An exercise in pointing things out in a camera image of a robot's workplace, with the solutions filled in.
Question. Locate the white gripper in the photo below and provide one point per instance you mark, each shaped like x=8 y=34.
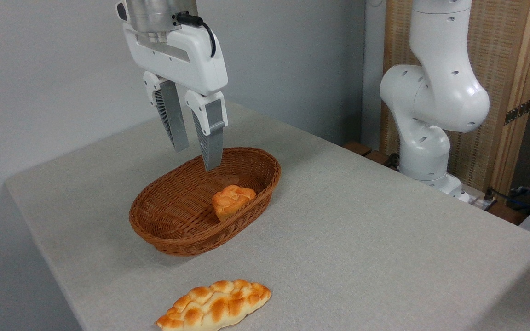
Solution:
x=191 y=59

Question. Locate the small round bread roll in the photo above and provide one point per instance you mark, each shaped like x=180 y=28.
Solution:
x=232 y=198

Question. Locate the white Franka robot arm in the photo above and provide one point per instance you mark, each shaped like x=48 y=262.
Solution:
x=435 y=92

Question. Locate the long braided bread loaf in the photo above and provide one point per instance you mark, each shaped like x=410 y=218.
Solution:
x=216 y=305

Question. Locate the brown wicker basket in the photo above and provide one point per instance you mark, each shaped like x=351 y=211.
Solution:
x=173 y=216

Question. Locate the grey tablecloth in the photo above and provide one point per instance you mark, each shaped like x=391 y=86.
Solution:
x=361 y=239

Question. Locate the wooden rattan screen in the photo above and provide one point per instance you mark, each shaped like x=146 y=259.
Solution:
x=509 y=55

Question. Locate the dark metal hinge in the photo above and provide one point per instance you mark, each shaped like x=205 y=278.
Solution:
x=518 y=111

